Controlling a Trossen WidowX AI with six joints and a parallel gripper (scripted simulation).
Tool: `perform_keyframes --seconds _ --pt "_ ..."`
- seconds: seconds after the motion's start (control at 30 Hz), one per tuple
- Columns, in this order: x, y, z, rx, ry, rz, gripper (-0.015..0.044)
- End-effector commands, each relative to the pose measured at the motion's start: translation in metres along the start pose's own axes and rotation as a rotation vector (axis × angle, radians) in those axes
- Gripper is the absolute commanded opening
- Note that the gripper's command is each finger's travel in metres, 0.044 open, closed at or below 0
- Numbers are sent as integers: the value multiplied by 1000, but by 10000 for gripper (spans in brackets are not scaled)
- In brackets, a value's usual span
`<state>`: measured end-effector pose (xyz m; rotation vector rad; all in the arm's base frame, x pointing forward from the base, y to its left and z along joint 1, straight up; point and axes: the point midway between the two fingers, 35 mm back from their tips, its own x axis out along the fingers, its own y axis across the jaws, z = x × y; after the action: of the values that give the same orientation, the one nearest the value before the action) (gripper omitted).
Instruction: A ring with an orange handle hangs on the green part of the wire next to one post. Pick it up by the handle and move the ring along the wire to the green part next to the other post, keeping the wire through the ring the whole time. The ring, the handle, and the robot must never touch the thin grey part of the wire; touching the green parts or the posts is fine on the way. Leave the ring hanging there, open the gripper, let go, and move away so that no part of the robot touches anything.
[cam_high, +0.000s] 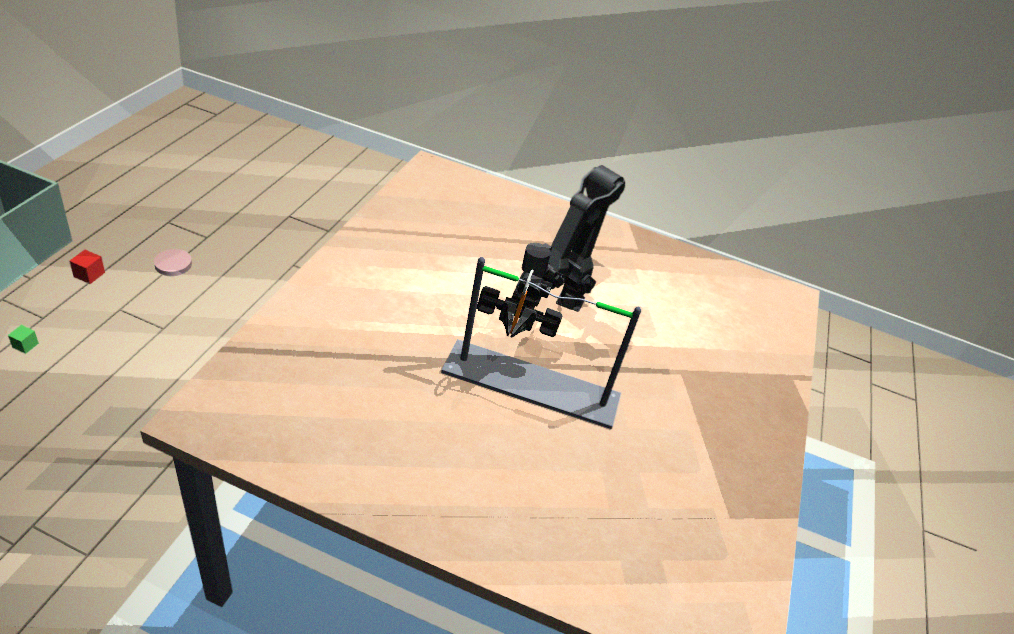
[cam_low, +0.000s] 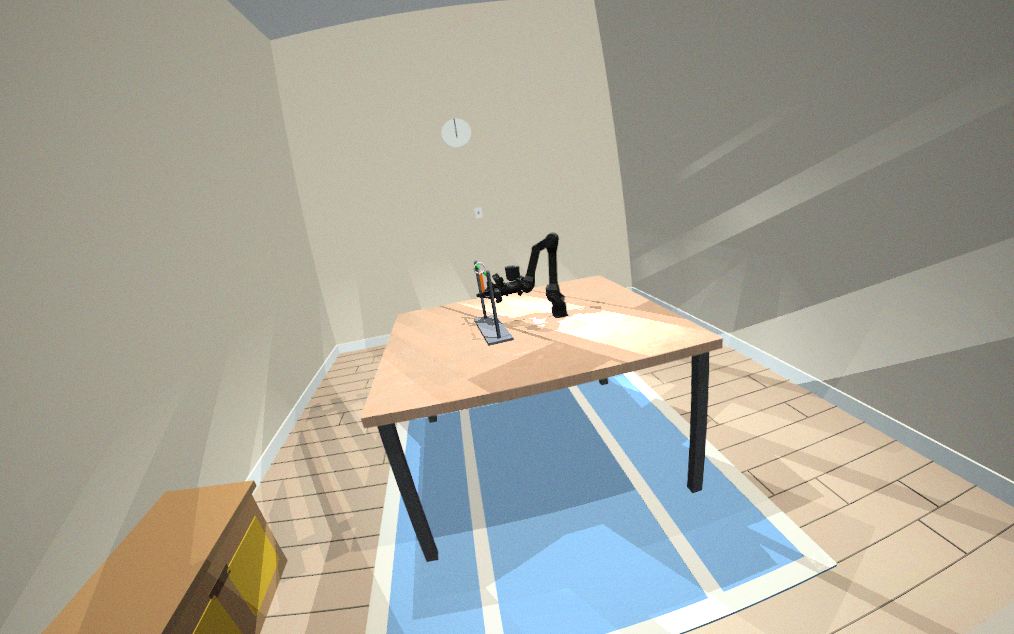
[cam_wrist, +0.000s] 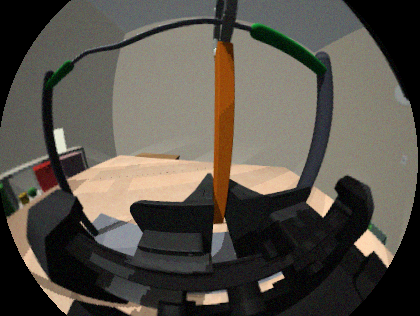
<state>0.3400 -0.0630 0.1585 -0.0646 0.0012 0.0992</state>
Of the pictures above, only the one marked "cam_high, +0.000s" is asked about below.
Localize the orange handle with dark grey loop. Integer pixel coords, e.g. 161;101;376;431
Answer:
510;270;534;334

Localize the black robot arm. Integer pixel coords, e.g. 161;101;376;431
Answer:
519;165;625;299

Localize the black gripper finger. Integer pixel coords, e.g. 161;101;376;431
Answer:
499;301;517;336
510;307;537;338

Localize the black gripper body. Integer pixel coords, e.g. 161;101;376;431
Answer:
477;282;563;337

